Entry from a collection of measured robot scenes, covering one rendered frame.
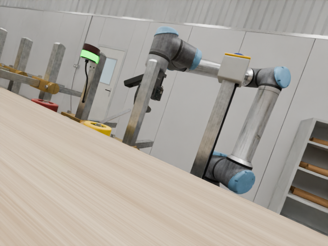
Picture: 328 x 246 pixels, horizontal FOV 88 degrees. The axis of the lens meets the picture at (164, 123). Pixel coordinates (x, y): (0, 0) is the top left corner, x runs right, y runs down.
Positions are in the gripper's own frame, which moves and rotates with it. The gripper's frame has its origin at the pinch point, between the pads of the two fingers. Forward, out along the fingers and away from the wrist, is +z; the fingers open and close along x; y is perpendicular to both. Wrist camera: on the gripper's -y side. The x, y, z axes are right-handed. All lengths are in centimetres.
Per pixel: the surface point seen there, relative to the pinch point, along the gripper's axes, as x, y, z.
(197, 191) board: -34.0, 36.1, 5.7
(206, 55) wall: 256, -48, -131
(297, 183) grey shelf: 249, 150, 32
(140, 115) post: -10.5, 8.4, -1.1
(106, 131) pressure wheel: -23.1, 6.6, 5.8
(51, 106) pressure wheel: -23.1, -18.4, 5.6
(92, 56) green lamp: -15.6, -15.7, -15.4
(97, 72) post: -9.9, -16.6, -11.3
